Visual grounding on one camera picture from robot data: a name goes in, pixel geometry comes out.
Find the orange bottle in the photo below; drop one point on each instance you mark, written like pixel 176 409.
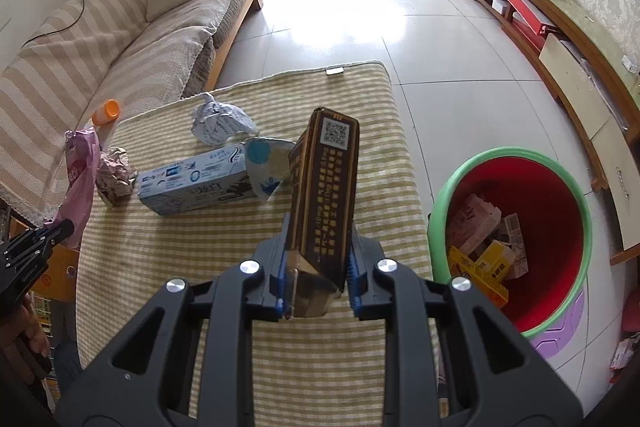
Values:
pixel 106 112

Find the blue white toothpaste box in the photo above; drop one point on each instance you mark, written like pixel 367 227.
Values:
pixel 200 184

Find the red bin with green rim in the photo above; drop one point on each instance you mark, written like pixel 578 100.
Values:
pixel 540 207

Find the orange cardboard box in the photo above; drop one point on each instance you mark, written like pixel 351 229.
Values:
pixel 55 272

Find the crumpled white blue wrapper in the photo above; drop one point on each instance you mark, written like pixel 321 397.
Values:
pixel 220 122

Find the person's left hand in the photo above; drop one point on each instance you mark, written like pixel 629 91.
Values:
pixel 27 332

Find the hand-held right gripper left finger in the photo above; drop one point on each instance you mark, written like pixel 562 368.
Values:
pixel 282 277

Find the red box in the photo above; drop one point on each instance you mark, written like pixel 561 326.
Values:
pixel 530 17

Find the purple floor mat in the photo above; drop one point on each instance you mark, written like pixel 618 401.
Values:
pixel 560 337

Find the red plastic stool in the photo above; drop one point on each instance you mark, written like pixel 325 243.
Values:
pixel 631 317

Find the checkered tablecloth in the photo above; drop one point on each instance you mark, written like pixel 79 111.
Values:
pixel 380 157

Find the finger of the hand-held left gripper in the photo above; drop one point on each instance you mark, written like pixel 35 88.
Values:
pixel 20 274
pixel 50 234

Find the striped beige sofa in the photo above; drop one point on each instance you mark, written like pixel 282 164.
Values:
pixel 100 57

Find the white printed carton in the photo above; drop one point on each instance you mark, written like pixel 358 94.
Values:
pixel 512 232

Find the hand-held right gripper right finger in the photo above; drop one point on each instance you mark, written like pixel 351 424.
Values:
pixel 356 277

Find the dark blue cloth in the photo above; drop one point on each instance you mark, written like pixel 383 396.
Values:
pixel 67 364

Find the crumpled brown paper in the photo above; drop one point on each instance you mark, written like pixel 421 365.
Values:
pixel 115 177

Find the pink plastic bag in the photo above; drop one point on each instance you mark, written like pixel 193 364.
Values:
pixel 80 167

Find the brown printed box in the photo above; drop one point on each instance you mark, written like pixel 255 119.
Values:
pixel 325 187

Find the wooden TV cabinet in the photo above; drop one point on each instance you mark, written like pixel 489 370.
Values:
pixel 575 72

